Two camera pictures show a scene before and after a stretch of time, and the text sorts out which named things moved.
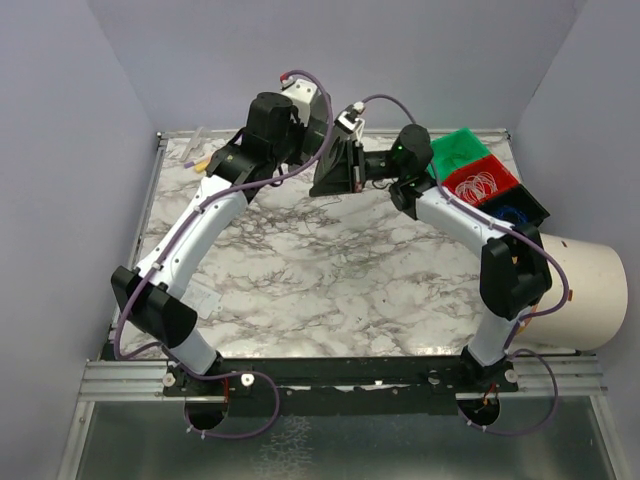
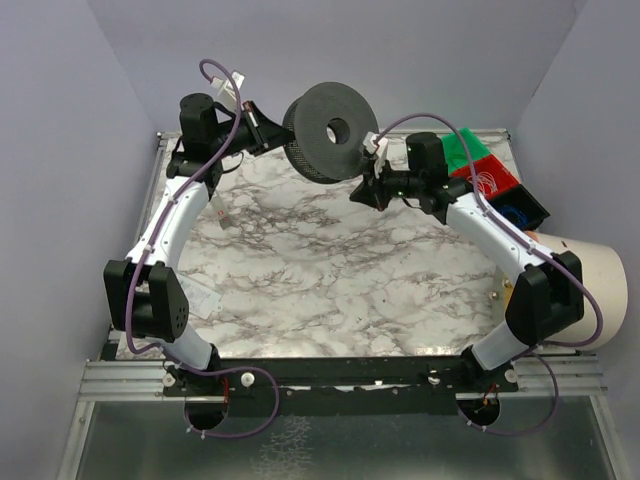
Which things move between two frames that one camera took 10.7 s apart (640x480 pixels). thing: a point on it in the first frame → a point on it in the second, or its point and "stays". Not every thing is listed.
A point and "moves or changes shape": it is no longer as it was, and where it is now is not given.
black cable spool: x=318 y=127 moves or changes shape
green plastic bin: x=455 y=150 stays
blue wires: x=515 y=211 stays
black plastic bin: x=517 y=206 stays
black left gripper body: x=314 y=133 → x=258 y=130
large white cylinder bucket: x=585 y=307 stays
